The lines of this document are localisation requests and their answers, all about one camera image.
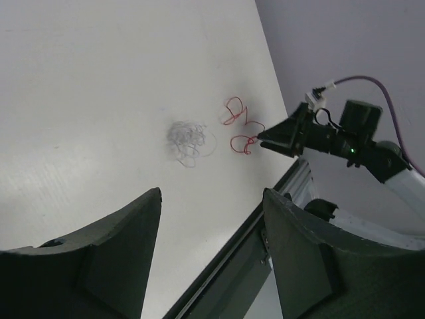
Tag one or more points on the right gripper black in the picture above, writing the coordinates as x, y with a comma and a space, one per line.
289, 136

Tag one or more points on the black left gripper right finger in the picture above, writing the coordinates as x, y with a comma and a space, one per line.
323, 271

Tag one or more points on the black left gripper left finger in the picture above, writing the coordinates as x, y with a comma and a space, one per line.
98, 271

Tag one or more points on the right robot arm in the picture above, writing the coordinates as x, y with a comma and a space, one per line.
352, 139

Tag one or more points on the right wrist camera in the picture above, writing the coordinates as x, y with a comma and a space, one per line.
315, 98

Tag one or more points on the aluminium table edge rail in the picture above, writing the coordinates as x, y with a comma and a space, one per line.
230, 283

